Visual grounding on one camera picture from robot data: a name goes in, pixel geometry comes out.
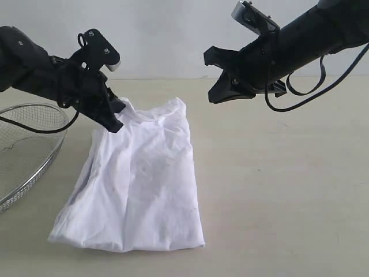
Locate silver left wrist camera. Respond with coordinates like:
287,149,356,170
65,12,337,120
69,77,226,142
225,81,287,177
77,29,121,72

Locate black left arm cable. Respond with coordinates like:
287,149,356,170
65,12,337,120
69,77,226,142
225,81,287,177
0,109,81,134

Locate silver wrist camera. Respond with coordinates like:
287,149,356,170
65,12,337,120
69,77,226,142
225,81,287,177
231,1,280,36
77,29,121,72

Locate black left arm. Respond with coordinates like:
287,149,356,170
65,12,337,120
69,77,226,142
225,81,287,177
1,26,126,133

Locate white t-shirt red logo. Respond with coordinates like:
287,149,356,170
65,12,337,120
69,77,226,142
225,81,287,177
48,98,205,253

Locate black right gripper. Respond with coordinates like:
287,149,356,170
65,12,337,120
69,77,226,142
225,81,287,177
204,31,288,103

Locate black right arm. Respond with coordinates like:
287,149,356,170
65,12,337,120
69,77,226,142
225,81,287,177
204,1,368,104

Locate silver wire mesh basket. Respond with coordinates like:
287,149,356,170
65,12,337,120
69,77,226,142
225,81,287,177
1,103,69,212

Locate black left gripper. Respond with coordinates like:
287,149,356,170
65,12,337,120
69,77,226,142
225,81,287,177
57,60,126,133

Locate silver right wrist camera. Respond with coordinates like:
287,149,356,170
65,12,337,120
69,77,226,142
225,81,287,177
231,1,280,36

